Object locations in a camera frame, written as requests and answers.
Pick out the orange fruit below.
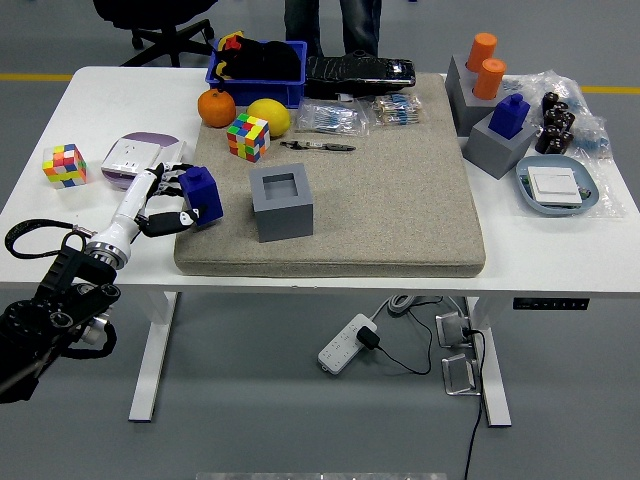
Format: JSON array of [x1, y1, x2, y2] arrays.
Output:
[[197, 88, 237, 129]]

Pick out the white switch panel with rim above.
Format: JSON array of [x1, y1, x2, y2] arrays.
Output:
[[144, 141, 187, 174]]

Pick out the black power cable with plug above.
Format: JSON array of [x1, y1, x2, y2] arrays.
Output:
[[459, 327, 489, 480]]

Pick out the orange cylinder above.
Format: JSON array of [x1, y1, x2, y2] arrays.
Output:
[[472, 57, 508, 100], [465, 32, 498, 71]]

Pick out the black table control panel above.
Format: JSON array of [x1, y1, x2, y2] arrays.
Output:
[[512, 297, 590, 311]]

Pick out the white power strip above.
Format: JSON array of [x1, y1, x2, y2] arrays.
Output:
[[317, 313, 379, 375]]

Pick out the grey-brown table mat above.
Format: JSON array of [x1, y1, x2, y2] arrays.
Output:
[[173, 72, 487, 279]]

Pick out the bag of blue resistors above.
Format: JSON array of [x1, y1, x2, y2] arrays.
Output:
[[294, 97, 371, 137]]

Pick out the rubik's cube pastel colours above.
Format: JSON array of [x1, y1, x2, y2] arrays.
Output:
[[41, 143, 88, 190]]

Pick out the black wrapped package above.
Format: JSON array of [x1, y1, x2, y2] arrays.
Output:
[[303, 49, 417, 100]]

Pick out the black power adapter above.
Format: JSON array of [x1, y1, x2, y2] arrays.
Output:
[[355, 325, 381, 351]]

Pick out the rubik's cube with white edges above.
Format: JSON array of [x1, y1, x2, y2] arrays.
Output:
[[226, 113, 272, 164]]

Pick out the grey seal holder block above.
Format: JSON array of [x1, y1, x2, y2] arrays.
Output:
[[248, 162, 315, 244], [462, 110, 541, 180]]

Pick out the tall grey double holder block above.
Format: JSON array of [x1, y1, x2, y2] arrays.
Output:
[[444, 53, 506, 137]]

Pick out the yellow lemon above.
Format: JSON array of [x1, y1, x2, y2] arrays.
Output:
[[246, 98, 292, 139]]

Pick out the black cloth bundle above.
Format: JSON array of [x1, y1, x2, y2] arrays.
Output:
[[215, 35, 303, 81]]

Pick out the blue-grey plate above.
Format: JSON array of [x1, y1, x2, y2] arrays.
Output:
[[515, 154, 601, 217]]

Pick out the white power strip cable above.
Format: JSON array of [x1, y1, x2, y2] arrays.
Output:
[[369, 293, 441, 321]]

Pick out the thin black adapter cable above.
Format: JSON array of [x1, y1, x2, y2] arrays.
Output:
[[374, 297, 446, 376]]

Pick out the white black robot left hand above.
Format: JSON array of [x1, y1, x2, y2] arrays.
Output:
[[104, 161, 209, 247]]

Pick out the clear metal bracket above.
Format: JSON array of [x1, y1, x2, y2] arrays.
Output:
[[434, 310, 476, 349], [440, 353, 482, 398]]

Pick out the black office chair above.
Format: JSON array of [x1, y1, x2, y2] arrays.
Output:
[[92, 0, 220, 68]]

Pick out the yellow red tool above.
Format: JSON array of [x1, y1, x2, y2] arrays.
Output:
[[215, 30, 246, 81]]

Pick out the purple tray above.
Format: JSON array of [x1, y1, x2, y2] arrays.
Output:
[[100, 131, 187, 192]]

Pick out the blue seal stamp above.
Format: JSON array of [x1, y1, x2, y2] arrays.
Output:
[[178, 165, 224, 229], [488, 93, 530, 139]]

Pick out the blue plastic bin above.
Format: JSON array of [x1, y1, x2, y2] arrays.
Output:
[[205, 39, 308, 109]]

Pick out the person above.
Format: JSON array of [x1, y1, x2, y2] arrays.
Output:
[[283, 0, 382, 59]]

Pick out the black pen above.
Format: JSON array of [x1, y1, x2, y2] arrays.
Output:
[[279, 140, 357, 153]]

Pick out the clear bags of blue parts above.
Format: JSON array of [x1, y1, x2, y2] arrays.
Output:
[[502, 69, 614, 161]]

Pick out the white table leg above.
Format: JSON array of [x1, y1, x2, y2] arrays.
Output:
[[128, 291, 180, 424], [462, 295, 513, 429]]

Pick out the white flat switch panel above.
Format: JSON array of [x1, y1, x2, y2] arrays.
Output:
[[528, 167, 584, 206]]

